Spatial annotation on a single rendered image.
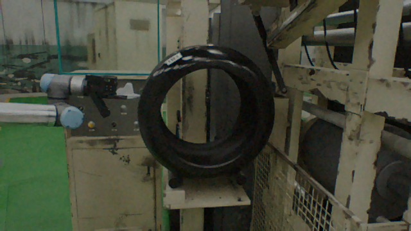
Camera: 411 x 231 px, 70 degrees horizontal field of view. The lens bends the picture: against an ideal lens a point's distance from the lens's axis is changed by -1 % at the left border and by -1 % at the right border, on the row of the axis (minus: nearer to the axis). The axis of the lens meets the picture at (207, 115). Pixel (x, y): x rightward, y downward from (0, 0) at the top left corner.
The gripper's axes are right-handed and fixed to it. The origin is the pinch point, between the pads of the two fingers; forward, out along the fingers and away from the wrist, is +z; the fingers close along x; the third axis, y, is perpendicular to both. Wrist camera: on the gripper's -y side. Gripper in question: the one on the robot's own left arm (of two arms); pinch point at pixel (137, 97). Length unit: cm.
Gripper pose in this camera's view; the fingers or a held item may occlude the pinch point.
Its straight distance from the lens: 122.3
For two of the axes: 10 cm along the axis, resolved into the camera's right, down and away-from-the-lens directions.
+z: 9.8, 0.9, 1.7
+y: 1.3, -9.7, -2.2
